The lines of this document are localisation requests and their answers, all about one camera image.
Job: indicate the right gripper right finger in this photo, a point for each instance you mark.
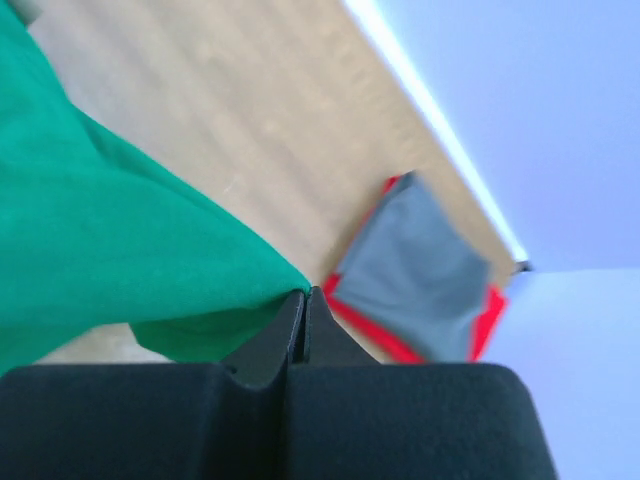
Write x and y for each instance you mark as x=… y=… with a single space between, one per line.
x=434 y=421

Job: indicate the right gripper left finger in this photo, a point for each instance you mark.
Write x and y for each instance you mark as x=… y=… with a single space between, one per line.
x=151 y=420

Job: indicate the green t shirt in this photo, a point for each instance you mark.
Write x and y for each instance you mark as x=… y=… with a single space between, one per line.
x=95 y=232

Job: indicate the folded grey t shirt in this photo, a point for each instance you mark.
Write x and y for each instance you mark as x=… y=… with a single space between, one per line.
x=420 y=280

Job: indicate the folded red t shirt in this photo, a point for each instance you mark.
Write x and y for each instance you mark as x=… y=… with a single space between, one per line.
x=490 y=320

